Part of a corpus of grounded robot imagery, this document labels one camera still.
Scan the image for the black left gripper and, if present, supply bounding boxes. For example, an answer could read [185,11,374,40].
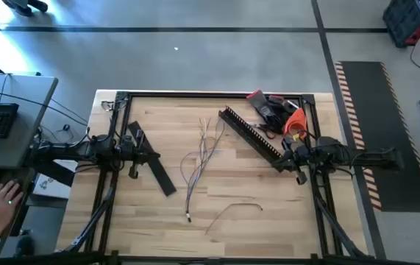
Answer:
[121,135,161,167]

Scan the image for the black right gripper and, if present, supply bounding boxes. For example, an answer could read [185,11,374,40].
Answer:
[272,141,314,173]

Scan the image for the black duct cover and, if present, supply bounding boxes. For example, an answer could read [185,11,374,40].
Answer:
[127,120,177,197]

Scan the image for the black slotted cable duct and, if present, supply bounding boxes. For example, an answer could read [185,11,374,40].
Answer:
[218,105,284,169]

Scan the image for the multicoloured wire bundle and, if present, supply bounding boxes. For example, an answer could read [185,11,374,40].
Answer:
[179,116,227,224]

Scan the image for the black zip tie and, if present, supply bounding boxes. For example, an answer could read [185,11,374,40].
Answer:
[204,202,264,236]

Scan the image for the red and white box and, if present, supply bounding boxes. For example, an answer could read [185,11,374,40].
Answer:
[282,107,308,140]

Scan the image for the white printed paper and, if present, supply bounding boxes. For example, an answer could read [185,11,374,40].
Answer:
[32,172,71,199]

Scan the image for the black striped floor mat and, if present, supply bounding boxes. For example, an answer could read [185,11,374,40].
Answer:
[333,60,420,213]

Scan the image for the person's hand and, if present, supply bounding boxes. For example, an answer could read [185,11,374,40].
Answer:
[0,180,25,236]

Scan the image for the red and black tool case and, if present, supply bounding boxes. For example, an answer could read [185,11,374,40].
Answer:
[382,0,420,49]

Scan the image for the black chair base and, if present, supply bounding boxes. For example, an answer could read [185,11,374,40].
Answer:
[0,0,49,27]

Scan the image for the black cable with yellow tag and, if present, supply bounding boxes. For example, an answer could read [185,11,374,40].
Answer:
[286,128,317,148]

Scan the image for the dark handled scissors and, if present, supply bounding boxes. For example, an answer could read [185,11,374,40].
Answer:
[256,122,277,140]

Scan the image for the black aluminium table frame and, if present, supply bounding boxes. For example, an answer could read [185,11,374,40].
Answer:
[53,91,371,265]

